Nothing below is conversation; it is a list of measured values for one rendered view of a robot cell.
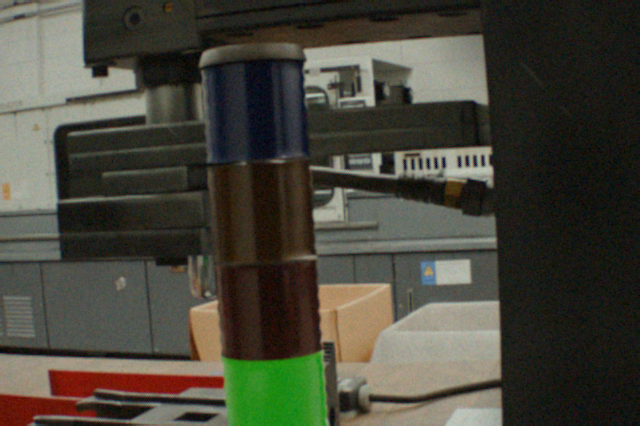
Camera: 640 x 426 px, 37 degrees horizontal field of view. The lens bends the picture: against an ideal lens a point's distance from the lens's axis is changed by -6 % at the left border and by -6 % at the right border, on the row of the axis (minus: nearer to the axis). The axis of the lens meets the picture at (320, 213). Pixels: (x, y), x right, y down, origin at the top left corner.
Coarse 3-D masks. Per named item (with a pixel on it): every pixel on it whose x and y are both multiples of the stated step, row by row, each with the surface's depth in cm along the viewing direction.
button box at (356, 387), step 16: (352, 384) 99; (464, 384) 104; (480, 384) 104; (496, 384) 105; (352, 400) 97; (368, 400) 99; (384, 400) 99; (400, 400) 99; (416, 400) 100; (352, 416) 97
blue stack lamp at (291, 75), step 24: (216, 72) 35; (240, 72) 34; (264, 72) 34; (288, 72) 35; (216, 96) 35; (240, 96) 34; (264, 96) 34; (288, 96) 35; (216, 120) 35; (240, 120) 34; (264, 120) 34; (288, 120) 35; (216, 144) 35; (240, 144) 34; (264, 144) 34; (288, 144) 35
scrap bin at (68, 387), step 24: (72, 384) 98; (96, 384) 97; (120, 384) 96; (144, 384) 95; (168, 384) 94; (192, 384) 94; (216, 384) 93; (0, 408) 87; (24, 408) 86; (48, 408) 85; (72, 408) 85
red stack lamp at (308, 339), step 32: (224, 288) 35; (256, 288) 35; (288, 288) 35; (224, 320) 36; (256, 320) 35; (288, 320) 35; (320, 320) 36; (224, 352) 36; (256, 352) 35; (288, 352) 35
